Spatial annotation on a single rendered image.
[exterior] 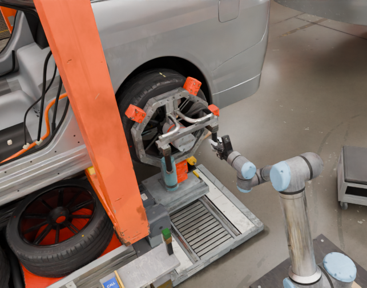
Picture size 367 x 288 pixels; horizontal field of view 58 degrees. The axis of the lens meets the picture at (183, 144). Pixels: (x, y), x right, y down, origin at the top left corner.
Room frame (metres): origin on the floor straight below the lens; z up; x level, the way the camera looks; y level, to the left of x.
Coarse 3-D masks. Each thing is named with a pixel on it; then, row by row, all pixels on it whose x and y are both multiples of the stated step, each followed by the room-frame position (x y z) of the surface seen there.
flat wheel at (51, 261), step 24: (48, 192) 1.68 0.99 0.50; (72, 192) 1.71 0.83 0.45; (24, 216) 1.50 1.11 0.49; (48, 216) 1.48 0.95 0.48; (72, 216) 1.45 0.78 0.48; (96, 216) 1.41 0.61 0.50; (24, 240) 1.29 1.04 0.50; (72, 240) 1.25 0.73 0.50; (96, 240) 1.28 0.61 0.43; (24, 264) 1.21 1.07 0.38; (48, 264) 1.15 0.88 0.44; (72, 264) 1.17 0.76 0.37
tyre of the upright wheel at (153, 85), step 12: (144, 72) 1.98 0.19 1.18; (156, 72) 1.96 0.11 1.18; (168, 72) 2.00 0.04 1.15; (132, 84) 1.89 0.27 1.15; (144, 84) 1.84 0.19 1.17; (156, 84) 1.81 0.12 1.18; (168, 84) 1.83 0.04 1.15; (180, 84) 1.87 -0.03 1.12; (120, 96) 1.86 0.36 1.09; (132, 96) 1.79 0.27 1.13; (144, 96) 1.75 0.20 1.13; (204, 96) 1.96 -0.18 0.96; (120, 108) 1.79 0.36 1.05; (132, 120) 1.70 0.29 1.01; (132, 144) 1.69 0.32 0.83; (132, 156) 1.68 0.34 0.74
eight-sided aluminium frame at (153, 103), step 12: (156, 96) 1.76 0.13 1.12; (168, 96) 1.75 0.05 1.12; (180, 96) 1.77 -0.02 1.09; (192, 96) 1.81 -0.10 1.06; (144, 108) 1.71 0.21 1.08; (156, 108) 1.69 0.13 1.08; (144, 120) 1.65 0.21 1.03; (132, 132) 1.64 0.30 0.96; (204, 132) 1.84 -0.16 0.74; (144, 156) 1.63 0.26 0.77; (180, 156) 1.76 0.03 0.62
